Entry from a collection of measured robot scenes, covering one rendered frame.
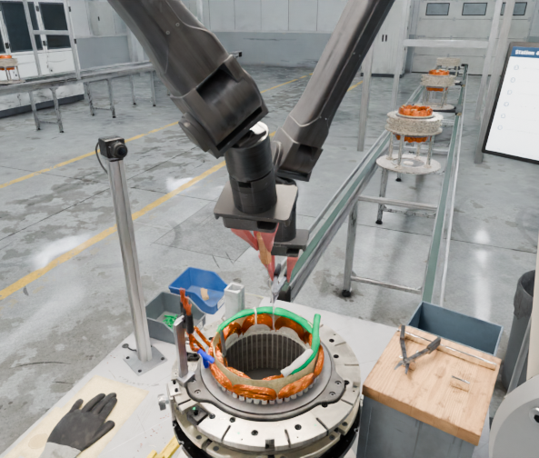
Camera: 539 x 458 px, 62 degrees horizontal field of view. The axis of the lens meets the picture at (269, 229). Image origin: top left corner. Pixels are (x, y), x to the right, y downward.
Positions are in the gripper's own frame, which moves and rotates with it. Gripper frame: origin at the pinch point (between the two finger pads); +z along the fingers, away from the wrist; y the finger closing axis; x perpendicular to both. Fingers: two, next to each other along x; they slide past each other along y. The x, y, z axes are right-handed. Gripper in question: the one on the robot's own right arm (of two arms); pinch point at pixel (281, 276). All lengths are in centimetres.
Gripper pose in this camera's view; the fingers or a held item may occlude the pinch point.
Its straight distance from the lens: 88.4
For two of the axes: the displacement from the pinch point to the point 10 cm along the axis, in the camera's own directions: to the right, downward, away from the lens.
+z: 0.2, 9.0, 4.4
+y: -9.8, -0.7, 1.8
